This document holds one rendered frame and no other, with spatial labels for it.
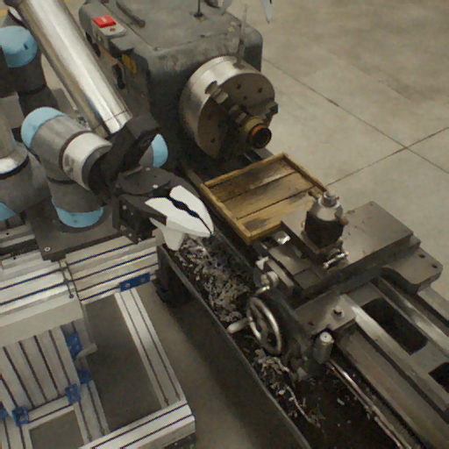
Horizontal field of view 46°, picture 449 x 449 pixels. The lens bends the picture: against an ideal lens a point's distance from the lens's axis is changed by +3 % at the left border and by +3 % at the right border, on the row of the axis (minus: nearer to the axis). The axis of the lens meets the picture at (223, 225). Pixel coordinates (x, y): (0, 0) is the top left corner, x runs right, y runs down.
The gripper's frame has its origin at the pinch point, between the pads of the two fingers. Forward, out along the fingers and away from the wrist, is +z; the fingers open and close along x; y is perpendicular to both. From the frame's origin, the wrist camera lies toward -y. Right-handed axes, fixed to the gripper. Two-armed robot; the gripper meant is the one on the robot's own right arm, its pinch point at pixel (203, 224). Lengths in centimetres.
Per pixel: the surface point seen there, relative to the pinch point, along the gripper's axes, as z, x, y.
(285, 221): -24, -64, 47
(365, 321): 6, -64, 63
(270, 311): -16, -52, 69
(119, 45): -102, -70, 24
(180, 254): -67, -68, 92
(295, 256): -17, -60, 53
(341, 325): 3, -55, 60
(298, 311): -7, -51, 60
